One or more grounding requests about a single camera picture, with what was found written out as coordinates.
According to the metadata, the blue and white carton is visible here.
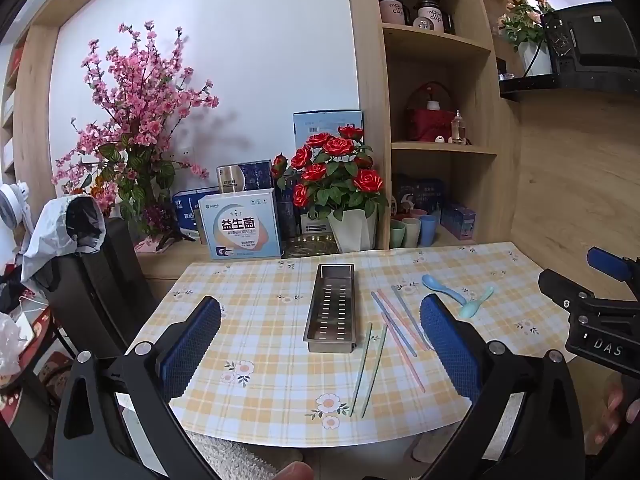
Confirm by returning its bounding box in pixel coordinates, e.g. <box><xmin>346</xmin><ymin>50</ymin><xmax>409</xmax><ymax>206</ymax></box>
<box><xmin>172</xmin><ymin>187</ymin><xmax>221</xmax><ymax>243</ymax></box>

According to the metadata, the dark blue box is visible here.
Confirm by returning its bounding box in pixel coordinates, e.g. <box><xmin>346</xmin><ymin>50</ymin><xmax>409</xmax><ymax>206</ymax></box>
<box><xmin>275</xmin><ymin>187</ymin><xmax>301</xmax><ymax>241</ymax></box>

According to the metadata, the yellow checked tablecloth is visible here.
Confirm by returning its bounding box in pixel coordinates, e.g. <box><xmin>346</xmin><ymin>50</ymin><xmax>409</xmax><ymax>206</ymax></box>
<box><xmin>122</xmin><ymin>241</ymin><xmax>581</xmax><ymax>447</ymax></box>

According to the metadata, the white box with round label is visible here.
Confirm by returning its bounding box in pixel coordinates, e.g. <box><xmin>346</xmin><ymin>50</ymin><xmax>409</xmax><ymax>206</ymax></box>
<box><xmin>198</xmin><ymin>189</ymin><xmax>282</xmax><ymax>261</ymax></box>

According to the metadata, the metal utensil tray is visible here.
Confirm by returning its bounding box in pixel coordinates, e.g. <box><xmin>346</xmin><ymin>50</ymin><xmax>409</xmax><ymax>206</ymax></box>
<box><xmin>302</xmin><ymin>262</ymin><xmax>357</xmax><ymax>356</ymax></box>

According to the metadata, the blue printed box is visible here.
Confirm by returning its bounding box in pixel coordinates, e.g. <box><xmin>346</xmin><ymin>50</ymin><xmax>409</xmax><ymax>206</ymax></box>
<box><xmin>392</xmin><ymin>175</ymin><xmax>446</xmax><ymax>216</ymax></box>

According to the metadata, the pink flower plant white pot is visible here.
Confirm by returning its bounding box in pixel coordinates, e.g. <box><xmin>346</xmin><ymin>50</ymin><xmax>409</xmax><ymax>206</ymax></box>
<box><xmin>497</xmin><ymin>0</ymin><xmax>556</xmax><ymax>77</ymax></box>

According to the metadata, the white fan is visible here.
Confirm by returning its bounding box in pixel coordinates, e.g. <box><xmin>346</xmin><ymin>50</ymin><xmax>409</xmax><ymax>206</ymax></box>
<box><xmin>0</xmin><ymin>181</ymin><xmax>33</xmax><ymax>226</ymax></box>

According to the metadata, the white fluffy rug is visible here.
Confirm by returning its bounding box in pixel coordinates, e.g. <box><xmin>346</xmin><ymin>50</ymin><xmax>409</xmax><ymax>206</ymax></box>
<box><xmin>190</xmin><ymin>432</ymin><xmax>281</xmax><ymax>480</ymax></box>

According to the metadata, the light blue flat box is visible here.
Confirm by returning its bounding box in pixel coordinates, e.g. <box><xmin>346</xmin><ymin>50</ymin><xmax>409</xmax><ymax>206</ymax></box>
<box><xmin>292</xmin><ymin>110</ymin><xmax>364</xmax><ymax>153</ymax></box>

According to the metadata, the small white blue box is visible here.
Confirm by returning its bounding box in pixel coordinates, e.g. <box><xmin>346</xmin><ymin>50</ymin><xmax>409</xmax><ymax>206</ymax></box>
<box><xmin>300</xmin><ymin>212</ymin><xmax>333</xmax><ymax>236</ymax></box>

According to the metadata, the gold and blue box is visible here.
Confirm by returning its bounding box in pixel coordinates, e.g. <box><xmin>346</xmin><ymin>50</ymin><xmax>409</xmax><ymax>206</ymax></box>
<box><xmin>216</xmin><ymin>161</ymin><xmax>275</xmax><ymax>194</ymax></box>

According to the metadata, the grey and black cloth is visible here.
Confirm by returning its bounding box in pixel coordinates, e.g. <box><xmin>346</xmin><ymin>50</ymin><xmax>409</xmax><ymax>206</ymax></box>
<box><xmin>20</xmin><ymin>194</ymin><xmax>108</xmax><ymax>291</ymax></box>

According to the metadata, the glass dish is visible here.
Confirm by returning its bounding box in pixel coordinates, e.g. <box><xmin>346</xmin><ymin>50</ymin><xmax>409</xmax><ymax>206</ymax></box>
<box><xmin>282</xmin><ymin>234</ymin><xmax>341</xmax><ymax>259</ymax></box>

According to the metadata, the red basket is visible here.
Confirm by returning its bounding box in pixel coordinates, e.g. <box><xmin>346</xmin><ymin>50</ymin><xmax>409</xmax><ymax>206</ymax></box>
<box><xmin>404</xmin><ymin>81</ymin><xmax>458</xmax><ymax>143</ymax></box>

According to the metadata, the clear plastic bag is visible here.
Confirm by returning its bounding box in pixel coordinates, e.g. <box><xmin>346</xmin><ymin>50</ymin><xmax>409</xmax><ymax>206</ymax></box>
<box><xmin>0</xmin><ymin>312</ymin><xmax>26</xmax><ymax>376</ymax></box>

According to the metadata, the blue spoon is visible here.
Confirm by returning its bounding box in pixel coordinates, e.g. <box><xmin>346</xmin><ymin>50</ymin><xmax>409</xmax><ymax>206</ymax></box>
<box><xmin>421</xmin><ymin>273</ymin><xmax>468</xmax><ymax>307</ymax></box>

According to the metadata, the person's left hand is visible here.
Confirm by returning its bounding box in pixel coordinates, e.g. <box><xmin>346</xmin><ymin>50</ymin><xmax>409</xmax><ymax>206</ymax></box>
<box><xmin>272</xmin><ymin>461</ymin><xmax>316</xmax><ymax>480</ymax></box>

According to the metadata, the green spoon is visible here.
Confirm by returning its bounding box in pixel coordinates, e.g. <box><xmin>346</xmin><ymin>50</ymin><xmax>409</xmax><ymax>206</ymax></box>
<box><xmin>457</xmin><ymin>286</ymin><xmax>496</xmax><ymax>319</ymax></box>

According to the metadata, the pink chopstick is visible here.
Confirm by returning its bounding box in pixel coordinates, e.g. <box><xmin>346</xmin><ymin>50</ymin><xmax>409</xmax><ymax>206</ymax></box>
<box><xmin>376</xmin><ymin>288</ymin><xmax>426</xmax><ymax>351</ymax></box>
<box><xmin>381</xmin><ymin>311</ymin><xmax>427</xmax><ymax>395</ymax></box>

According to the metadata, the pink blossom flower arrangement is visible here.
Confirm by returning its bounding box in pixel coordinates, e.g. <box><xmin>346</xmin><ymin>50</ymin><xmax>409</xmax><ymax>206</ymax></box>
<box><xmin>52</xmin><ymin>20</ymin><xmax>221</xmax><ymax>241</ymax></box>

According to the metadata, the wooden shelf unit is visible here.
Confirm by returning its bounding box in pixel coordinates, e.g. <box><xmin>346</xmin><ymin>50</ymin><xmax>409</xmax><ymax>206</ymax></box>
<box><xmin>345</xmin><ymin>0</ymin><xmax>523</xmax><ymax>251</ymax></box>

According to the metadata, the person's right hand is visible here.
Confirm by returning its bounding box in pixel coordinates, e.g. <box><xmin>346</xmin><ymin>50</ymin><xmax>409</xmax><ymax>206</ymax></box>
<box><xmin>590</xmin><ymin>384</ymin><xmax>640</xmax><ymax>455</ymax></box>

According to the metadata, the blue chopstick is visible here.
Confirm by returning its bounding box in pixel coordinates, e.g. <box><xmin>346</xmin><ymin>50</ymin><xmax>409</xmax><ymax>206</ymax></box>
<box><xmin>370</xmin><ymin>291</ymin><xmax>418</xmax><ymax>358</ymax></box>
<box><xmin>391</xmin><ymin>285</ymin><xmax>434</xmax><ymax>352</ymax></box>

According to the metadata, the black monitor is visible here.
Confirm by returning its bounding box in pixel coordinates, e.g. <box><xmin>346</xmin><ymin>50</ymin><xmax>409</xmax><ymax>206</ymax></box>
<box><xmin>500</xmin><ymin>4</ymin><xmax>640</xmax><ymax>103</ymax></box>

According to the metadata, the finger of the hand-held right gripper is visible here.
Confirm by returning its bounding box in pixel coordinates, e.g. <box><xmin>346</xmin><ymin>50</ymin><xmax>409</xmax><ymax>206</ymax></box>
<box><xmin>539</xmin><ymin>269</ymin><xmax>593</xmax><ymax>313</ymax></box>
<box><xmin>587</xmin><ymin>246</ymin><xmax>640</xmax><ymax>283</ymax></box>

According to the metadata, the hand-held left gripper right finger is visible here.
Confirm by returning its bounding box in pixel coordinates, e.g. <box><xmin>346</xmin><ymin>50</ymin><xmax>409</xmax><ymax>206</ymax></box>
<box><xmin>420</xmin><ymin>294</ymin><xmax>587</xmax><ymax>480</ymax></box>

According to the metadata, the red rose plant white pot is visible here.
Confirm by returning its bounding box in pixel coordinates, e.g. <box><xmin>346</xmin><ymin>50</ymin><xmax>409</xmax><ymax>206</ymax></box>
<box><xmin>271</xmin><ymin>125</ymin><xmax>390</xmax><ymax>252</ymax></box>

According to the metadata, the black chair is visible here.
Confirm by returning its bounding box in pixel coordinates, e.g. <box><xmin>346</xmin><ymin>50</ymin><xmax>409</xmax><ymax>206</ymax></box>
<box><xmin>42</xmin><ymin>217</ymin><xmax>158</xmax><ymax>361</ymax></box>

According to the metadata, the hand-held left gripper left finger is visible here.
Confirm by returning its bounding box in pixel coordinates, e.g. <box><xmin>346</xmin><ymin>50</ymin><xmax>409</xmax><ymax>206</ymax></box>
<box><xmin>52</xmin><ymin>295</ymin><xmax>223</xmax><ymax>480</ymax></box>

